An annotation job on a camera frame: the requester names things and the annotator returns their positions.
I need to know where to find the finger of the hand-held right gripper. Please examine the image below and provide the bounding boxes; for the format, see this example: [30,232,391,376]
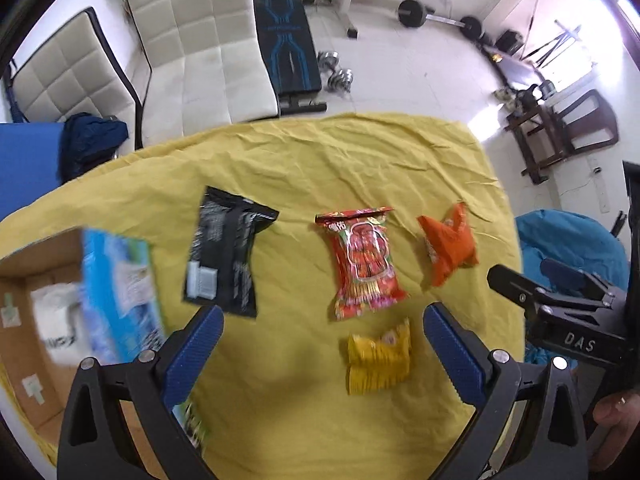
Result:
[487,264,550,312]
[541,258,627,307]

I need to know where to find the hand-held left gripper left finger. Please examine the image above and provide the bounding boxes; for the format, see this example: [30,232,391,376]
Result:
[56,304,226,480]

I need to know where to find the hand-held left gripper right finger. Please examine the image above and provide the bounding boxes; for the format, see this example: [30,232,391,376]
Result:
[422,301,589,480]

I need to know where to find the yellow snack packet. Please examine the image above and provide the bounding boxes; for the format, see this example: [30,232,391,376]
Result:
[345,318,413,397]

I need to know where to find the blue printed cardboard box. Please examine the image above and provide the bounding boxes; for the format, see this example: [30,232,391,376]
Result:
[0,227,169,461]

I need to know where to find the person's right hand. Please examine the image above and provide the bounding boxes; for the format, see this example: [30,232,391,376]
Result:
[592,392,640,434]

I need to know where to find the blue bean bag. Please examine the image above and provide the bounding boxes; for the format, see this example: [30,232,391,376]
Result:
[515,210,632,377]

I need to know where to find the green packet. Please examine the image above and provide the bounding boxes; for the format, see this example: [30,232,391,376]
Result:
[172,400,214,457]

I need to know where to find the orange snack packet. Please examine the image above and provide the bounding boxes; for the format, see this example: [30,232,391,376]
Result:
[416,202,480,288]

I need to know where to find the black snack packet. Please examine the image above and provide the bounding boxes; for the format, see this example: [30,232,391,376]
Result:
[181,186,280,319]

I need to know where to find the red snack packet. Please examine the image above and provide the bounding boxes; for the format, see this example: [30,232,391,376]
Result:
[315,206,409,322]

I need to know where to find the white packet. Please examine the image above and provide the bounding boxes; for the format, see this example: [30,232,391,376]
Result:
[31,282,84,364]

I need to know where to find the dark wooden chair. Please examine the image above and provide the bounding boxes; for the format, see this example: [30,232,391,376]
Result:
[505,89,621,185]

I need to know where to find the black low table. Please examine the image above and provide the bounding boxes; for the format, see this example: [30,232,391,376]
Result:
[481,42,547,92]

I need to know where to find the yellow cloth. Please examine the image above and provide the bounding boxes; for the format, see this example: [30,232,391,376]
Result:
[0,112,527,480]

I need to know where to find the black tripod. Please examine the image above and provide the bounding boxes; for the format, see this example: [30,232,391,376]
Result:
[520,20,599,72]

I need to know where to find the dark blue bag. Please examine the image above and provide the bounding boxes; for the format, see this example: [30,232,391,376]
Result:
[58,112,130,184]

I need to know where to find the blue mat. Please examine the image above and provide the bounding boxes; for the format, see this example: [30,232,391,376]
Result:
[0,121,67,222]

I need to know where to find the black barbell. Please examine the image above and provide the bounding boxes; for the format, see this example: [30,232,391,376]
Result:
[397,0,482,41]

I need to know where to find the large white quilted chair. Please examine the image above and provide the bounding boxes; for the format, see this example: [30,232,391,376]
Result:
[122,0,281,149]

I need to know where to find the small white quilted chair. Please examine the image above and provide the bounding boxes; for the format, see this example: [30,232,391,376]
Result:
[2,7,144,154]

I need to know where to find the black and blue weight bench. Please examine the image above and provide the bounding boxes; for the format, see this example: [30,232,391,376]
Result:
[254,0,328,115]

